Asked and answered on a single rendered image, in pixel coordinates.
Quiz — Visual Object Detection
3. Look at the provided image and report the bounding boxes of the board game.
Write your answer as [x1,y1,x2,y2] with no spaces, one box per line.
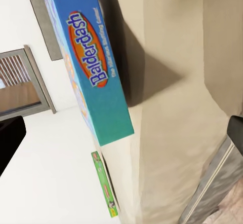
[91,151,118,217]
[45,0,135,146]

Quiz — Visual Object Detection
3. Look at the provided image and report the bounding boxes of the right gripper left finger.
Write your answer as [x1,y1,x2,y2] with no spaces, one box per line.
[0,116,26,177]

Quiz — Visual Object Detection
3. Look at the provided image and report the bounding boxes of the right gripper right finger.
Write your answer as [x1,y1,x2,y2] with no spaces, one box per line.
[227,115,243,156]

